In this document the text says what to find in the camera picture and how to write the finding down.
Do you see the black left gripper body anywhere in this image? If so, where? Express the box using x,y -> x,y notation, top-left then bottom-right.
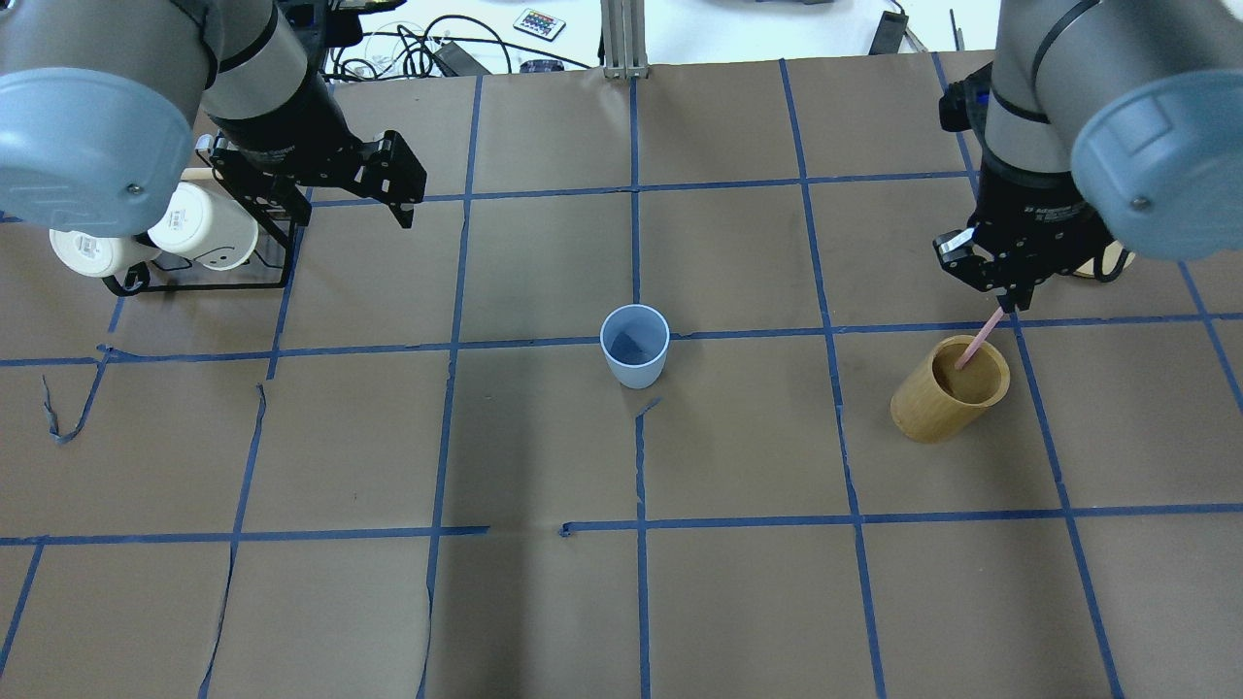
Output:
208,87 -> 387,192

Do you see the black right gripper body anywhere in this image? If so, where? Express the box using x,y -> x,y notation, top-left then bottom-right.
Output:
932,165 -> 1115,292

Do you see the pink chopstick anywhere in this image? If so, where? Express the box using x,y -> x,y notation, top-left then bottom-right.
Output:
955,306 -> 1006,371

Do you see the light blue plastic cup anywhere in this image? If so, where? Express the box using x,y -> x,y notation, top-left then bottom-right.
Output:
598,303 -> 672,391

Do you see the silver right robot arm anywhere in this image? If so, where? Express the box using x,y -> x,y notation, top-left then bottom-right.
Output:
932,1 -> 1242,313

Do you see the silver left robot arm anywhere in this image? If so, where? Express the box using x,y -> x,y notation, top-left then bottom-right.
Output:
1,1 -> 428,236

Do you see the bamboo chopstick holder cup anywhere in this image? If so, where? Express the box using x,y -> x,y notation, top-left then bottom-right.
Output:
890,335 -> 1011,444

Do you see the white mug upper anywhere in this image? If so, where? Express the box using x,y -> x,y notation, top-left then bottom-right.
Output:
147,182 -> 260,271

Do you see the white mug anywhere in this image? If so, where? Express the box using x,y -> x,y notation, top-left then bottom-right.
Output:
147,182 -> 260,271
48,229 -> 162,279

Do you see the black power adapter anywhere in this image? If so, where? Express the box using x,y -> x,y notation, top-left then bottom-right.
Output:
433,44 -> 491,77

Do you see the white mug lower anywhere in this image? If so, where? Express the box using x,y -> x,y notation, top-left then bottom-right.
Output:
48,229 -> 162,279

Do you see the small remote control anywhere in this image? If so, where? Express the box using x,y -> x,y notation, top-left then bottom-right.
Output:
512,7 -> 567,44

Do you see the black wire cup rack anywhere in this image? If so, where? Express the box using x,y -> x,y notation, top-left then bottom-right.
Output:
102,131 -> 311,299

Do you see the aluminium frame post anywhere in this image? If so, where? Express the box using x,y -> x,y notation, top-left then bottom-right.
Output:
600,0 -> 650,80

